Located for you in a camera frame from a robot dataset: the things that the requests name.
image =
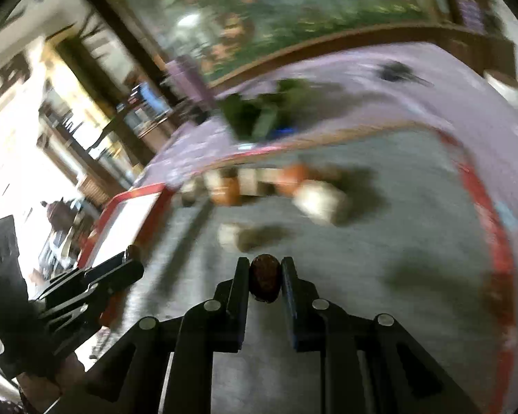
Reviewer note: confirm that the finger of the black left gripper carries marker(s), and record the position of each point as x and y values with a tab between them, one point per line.
72	305

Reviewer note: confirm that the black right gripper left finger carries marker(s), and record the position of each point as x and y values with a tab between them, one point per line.
230	319

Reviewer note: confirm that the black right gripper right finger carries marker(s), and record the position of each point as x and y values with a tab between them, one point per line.
303	307

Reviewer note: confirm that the dark red jujube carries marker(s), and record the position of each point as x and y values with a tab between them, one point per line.
265	278

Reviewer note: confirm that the small pale fruit chunk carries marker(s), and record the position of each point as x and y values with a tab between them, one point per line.
237	236

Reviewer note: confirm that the red framed white tray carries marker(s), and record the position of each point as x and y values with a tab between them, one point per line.
121	234

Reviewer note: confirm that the large pale fruit chunk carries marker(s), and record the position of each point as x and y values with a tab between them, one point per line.
321	202

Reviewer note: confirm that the orange tangerine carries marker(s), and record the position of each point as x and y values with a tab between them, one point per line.
290	178
226	193

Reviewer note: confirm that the pale fruit cube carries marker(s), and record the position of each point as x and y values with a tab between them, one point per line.
252	183

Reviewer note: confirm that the green leafy vegetable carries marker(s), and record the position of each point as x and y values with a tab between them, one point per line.
261	117

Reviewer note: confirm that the purple thermos bottle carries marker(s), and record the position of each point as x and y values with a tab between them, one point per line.
185	74

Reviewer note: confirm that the purple floral tablecloth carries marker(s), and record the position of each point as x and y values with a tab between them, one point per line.
351	102

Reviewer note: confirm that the small black device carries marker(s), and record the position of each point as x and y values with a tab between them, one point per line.
399	72

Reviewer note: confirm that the floral glass partition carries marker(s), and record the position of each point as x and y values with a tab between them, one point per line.
222	35

